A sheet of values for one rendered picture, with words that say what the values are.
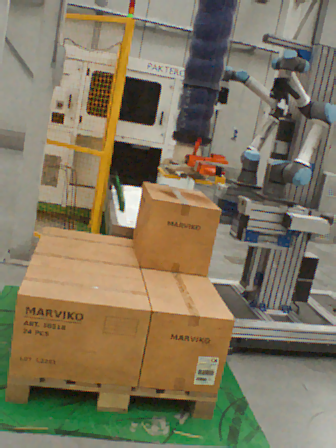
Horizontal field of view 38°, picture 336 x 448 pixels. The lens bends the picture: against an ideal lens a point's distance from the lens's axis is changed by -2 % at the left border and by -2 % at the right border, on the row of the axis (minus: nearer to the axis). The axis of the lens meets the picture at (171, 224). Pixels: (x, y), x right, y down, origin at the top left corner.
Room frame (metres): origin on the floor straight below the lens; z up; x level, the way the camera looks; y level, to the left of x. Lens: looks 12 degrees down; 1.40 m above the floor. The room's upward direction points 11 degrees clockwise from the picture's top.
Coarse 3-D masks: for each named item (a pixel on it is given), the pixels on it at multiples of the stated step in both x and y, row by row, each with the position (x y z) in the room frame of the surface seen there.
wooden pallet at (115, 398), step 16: (16, 384) 1.96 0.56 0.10; (32, 384) 1.97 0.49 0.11; (48, 384) 1.99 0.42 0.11; (64, 384) 2.00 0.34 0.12; (80, 384) 2.01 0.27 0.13; (96, 384) 2.04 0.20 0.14; (112, 384) 2.05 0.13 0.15; (16, 400) 1.96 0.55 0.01; (112, 400) 2.04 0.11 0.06; (128, 400) 2.06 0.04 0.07; (192, 400) 2.18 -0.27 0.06; (208, 400) 2.13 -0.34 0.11; (192, 416) 2.13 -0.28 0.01; (208, 416) 2.14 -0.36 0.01
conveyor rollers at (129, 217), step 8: (128, 192) 5.10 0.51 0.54; (136, 192) 5.21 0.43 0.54; (128, 200) 4.63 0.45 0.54; (136, 200) 4.72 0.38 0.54; (128, 208) 4.25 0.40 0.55; (136, 208) 4.34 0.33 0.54; (120, 216) 3.87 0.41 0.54; (128, 216) 3.95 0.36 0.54; (136, 216) 3.98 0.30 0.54; (128, 224) 3.62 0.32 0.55
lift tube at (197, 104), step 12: (216, 12) 2.88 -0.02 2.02; (192, 84) 2.90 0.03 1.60; (192, 96) 2.89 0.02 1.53; (204, 96) 2.88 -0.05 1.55; (216, 96) 2.94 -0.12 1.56; (180, 108) 2.96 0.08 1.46; (192, 108) 2.88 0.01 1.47; (204, 108) 2.89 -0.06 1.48; (180, 120) 2.92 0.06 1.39; (192, 120) 2.89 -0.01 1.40; (204, 120) 2.91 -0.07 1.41; (192, 132) 2.88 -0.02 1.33; (204, 132) 2.91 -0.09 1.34; (192, 144) 2.88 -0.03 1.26; (204, 144) 2.92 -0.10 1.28
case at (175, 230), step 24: (144, 192) 3.05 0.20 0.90; (168, 192) 2.99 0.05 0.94; (192, 192) 3.19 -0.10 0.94; (144, 216) 2.84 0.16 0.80; (168, 216) 2.67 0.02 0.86; (192, 216) 2.70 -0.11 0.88; (216, 216) 2.72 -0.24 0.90; (144, 240) 2.66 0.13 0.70; (168, 240) 2.68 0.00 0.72; (192, 240) 2.70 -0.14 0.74; (144, 264) 2.66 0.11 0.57; (168, 264) 2.68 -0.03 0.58; (192, 264) 2.71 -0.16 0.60
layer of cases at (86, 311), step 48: (48, 240) 2.82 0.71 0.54; (96, 240) 3.03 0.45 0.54; (48, 288) 2.08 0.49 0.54; (96, 288) 2.20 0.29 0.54; (144, 288) 2.33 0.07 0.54; (192, 288) 2.47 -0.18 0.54; (48, 336) 1.98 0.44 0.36; (96, 336) 2.02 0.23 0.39; (144, 336) 2.06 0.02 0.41; (192, 336) 2.11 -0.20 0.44; (144, 384) 2.07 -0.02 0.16; (192, 384) 2.12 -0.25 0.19
